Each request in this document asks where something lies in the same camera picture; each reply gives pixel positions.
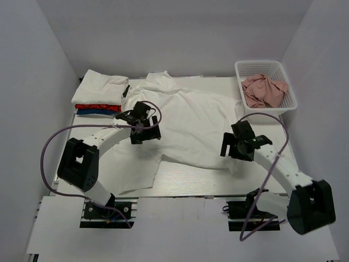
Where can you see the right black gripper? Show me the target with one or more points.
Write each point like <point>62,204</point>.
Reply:
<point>228,140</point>

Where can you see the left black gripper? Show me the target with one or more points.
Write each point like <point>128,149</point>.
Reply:
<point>153,133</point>

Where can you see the white t-shirt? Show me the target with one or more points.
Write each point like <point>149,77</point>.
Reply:
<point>192,129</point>
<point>100,89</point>

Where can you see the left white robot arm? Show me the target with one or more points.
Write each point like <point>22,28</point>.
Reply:
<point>79,165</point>

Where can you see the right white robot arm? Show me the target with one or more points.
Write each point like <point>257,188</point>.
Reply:
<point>308,204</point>

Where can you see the folded red t-shirt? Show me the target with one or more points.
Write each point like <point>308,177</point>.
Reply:
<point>115,108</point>

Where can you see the pink crumpled t-shirt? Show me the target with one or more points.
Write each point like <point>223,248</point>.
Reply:
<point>260,91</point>

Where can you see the folded blue t-shirt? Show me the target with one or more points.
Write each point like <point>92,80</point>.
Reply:
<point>96,113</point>

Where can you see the white plastic basket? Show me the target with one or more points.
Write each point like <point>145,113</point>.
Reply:
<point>275,71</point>

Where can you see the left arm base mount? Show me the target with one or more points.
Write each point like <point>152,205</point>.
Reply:
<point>97,218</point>

